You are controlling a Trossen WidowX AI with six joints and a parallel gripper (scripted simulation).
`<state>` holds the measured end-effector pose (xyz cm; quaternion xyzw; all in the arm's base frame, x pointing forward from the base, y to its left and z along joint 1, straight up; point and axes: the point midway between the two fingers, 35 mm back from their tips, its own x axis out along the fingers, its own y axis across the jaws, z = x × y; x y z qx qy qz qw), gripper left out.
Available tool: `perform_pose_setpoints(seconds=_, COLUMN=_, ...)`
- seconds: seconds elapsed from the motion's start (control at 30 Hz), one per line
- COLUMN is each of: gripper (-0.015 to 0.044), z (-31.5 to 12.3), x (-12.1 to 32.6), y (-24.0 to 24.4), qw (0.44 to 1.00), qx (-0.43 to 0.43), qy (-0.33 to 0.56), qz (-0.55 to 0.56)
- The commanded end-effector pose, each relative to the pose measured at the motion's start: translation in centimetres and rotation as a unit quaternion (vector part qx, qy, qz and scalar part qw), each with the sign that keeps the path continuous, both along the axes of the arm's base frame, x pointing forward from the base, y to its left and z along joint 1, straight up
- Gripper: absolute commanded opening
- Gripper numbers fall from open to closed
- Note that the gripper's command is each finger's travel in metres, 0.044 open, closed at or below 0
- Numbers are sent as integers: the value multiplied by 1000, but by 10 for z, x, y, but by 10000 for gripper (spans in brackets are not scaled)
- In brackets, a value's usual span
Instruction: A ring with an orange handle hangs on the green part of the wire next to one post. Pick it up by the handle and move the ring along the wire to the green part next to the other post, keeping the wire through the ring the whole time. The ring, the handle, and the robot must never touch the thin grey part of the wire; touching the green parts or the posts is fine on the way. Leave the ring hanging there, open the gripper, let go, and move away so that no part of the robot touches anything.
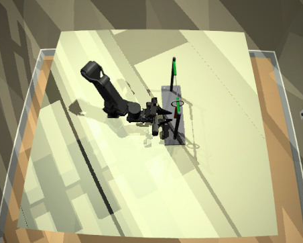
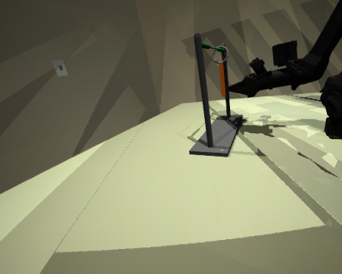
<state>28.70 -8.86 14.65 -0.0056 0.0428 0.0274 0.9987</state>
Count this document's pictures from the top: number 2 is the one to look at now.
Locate orange-brown handle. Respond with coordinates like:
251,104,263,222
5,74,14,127
212,46,229,96

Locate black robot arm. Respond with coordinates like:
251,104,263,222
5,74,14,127
249,0,342,139

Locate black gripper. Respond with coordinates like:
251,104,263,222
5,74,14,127
227,70,276,98

